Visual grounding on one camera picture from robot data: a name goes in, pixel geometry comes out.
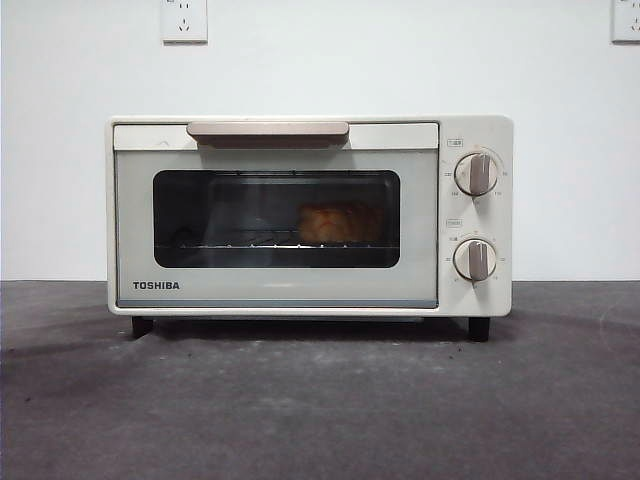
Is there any golden brown bread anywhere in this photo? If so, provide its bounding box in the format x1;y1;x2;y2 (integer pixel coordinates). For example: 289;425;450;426
297;200;386;244

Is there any oven door with beige handle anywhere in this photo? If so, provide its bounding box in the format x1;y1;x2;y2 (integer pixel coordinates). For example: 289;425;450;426
112;119;440;309

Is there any cream Toshiba toaster oven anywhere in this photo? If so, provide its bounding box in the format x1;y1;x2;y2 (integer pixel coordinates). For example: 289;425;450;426
103;112;513;342

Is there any cream timer knob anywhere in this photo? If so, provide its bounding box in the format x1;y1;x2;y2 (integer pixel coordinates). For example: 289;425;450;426
452;237;498;281

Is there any cream temperature knob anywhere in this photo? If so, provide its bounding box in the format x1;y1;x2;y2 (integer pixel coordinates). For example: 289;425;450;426
452;152;501;197

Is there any metal wire oven rack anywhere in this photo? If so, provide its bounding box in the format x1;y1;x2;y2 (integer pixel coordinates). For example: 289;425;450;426
154;227;399;251

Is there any white wall socket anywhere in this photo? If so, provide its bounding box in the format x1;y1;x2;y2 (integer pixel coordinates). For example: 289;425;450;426
610;0;640;44
160;0;208;43

